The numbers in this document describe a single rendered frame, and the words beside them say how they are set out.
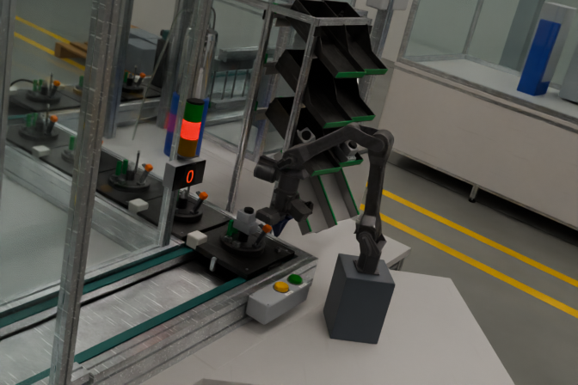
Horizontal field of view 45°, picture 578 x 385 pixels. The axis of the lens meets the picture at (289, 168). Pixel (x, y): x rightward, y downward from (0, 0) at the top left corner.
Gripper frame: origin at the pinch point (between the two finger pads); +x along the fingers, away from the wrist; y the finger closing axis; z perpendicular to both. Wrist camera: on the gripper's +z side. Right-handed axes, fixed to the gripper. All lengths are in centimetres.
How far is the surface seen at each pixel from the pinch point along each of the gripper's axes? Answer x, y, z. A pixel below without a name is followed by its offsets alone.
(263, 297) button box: 12.8, -16.7, 10.3
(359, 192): 54, 178, -59
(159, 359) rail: 18, -52, 7
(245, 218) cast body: 1.7, -2.4, -10.3
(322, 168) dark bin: -10.9, 27.4, -5.1
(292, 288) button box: 12.8, -5.5, 12.4
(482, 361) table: 23, 26, 62
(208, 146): 23, 79, -93
